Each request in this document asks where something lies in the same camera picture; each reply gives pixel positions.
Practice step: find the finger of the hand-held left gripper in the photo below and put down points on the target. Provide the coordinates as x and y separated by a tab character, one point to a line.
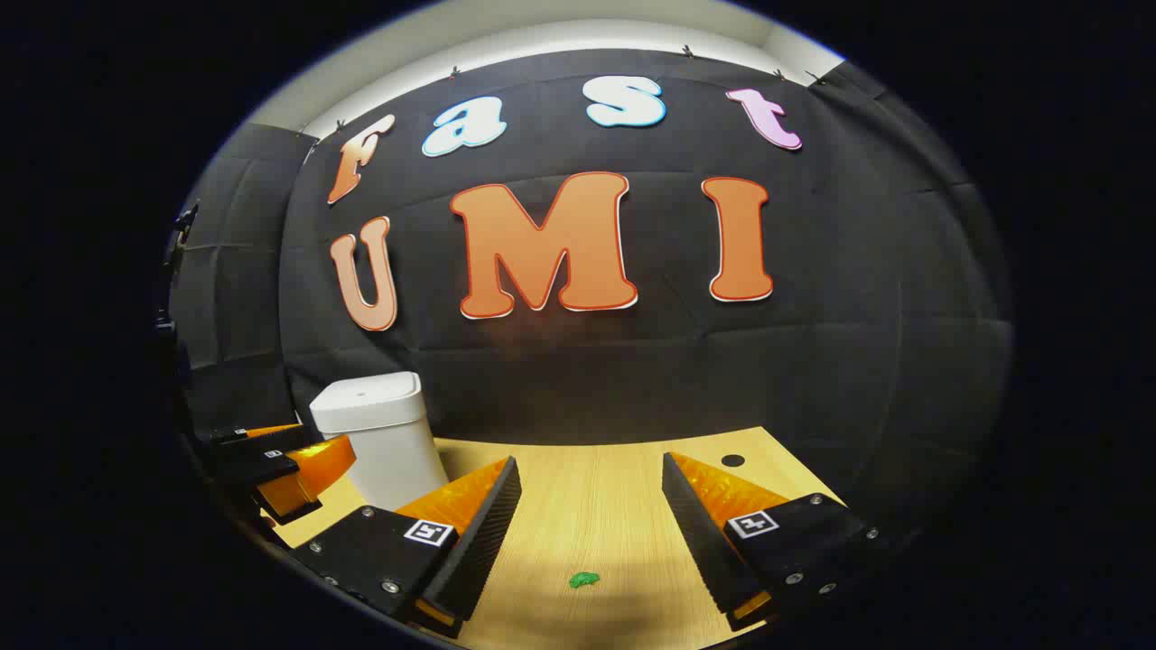
271	437
312	469

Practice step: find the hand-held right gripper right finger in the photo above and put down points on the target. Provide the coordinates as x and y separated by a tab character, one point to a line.
700	542

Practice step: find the wooden desktop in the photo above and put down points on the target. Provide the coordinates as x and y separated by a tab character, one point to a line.
587	506

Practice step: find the green paper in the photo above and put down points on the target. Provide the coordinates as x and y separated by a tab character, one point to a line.
584	580

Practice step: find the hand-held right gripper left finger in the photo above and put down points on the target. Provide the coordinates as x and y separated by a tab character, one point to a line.
483	551

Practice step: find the white desktop garbage bin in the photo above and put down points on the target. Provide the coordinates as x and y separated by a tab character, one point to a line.
388	451

